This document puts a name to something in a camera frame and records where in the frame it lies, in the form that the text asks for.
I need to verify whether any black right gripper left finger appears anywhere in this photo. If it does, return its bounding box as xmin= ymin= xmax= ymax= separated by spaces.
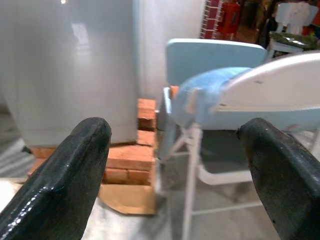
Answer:
xmin=0 ymin=116 xmax=112 ymax=240

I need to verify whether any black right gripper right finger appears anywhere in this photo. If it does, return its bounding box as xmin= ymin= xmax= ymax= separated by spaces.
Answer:
xmin=236 ymin=117 xmax=320 ymax=240

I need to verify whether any grey fridge door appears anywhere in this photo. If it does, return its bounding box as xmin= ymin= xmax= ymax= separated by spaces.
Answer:
xmin=0 ymin=0 xmax=140 ymax=148

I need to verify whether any red brick stack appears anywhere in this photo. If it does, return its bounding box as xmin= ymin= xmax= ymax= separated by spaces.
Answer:
xmin=26 ymin=84 xmax=181 ymax=187

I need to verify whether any white folding chair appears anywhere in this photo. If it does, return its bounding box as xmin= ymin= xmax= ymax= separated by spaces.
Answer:
xmin=154 ymin=51 xmax=320 ymax=240

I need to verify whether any light blue cloth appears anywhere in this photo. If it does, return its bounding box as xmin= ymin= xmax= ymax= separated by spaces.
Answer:
xmin=172 ymin=66 xmax=252 ymax=127

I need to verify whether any white table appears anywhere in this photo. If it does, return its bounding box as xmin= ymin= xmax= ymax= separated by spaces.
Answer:
xmin=266 ymin=39 xmax=310 ymax=62

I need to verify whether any green cloth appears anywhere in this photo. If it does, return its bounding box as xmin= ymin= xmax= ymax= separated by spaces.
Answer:
xmin=268 ymin=31 xmax=320 ymax=51

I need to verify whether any light blue plastic chair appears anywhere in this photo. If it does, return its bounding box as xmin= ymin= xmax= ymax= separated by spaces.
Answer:
xmin=157 ymin=38 xmax=269 ymax=161

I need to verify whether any white hanging shirt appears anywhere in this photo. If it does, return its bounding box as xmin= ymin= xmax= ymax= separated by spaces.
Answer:
xmin=274 ymin=1 xmax=319 ymax=35

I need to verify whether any red hanging garment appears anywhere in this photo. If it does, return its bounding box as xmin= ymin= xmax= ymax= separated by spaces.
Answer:
xmin=218 ymin=0 xmax=241 ymax=35

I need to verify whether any red white grid panel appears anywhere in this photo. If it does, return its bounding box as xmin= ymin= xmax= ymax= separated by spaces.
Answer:
xmin=199 ymin=0 xmax=223 ymax=40

